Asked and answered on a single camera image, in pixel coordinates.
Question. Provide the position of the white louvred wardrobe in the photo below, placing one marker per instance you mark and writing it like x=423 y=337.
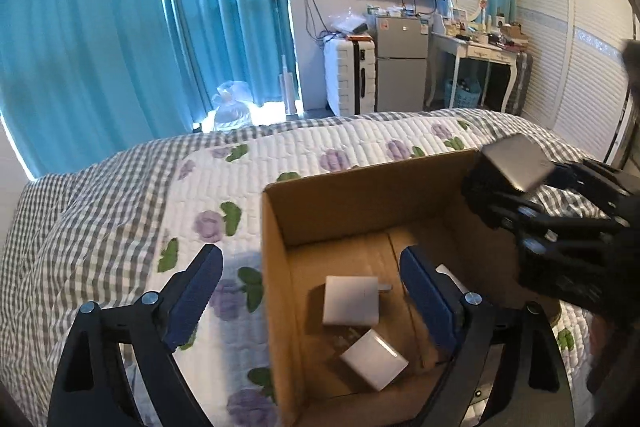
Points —
x=570 y=32

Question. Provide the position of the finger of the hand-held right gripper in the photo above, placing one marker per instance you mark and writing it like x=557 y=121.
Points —
x=487 y=199
x=585 y=179

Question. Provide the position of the cardboard box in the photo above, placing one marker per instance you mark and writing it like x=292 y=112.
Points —
x=360 y=217

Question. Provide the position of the grey power adapter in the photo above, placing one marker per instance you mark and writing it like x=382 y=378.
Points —
x=515 y=164

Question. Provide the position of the wide teal curtain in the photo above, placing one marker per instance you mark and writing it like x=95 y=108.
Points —
x=75 y=32

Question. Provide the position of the white hard suitcase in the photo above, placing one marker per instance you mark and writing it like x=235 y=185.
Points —
x=342 y=74

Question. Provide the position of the large white charger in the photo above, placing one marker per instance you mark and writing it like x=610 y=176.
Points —
x=350 y=302

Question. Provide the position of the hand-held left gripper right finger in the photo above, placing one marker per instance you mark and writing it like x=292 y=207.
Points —
x=425 y=294

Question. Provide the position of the teal storage basket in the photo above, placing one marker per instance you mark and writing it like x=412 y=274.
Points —
x=462 y=94

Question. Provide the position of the grey suitcase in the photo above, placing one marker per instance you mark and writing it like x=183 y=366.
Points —
x=520 y=79

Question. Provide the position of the small white charger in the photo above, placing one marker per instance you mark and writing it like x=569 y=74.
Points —
x=375 y=359

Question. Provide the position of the silver mini fridge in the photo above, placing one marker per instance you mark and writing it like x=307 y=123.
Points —
x=401 y=62

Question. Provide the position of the white stick mop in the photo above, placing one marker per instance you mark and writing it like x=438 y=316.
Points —
x=287 y=82

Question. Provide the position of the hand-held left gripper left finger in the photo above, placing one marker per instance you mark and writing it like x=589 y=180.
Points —
x=195 y=297

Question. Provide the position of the clear bag of clutter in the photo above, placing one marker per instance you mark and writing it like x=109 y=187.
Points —
x=350 y=23

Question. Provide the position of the bed with floral quilt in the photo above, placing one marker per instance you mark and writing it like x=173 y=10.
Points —
x=125 y=207

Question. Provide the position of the white vanity table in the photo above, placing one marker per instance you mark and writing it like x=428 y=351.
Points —
x=475 y=52

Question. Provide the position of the clear plastic bag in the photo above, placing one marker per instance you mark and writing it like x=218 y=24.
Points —
x=231 y=107

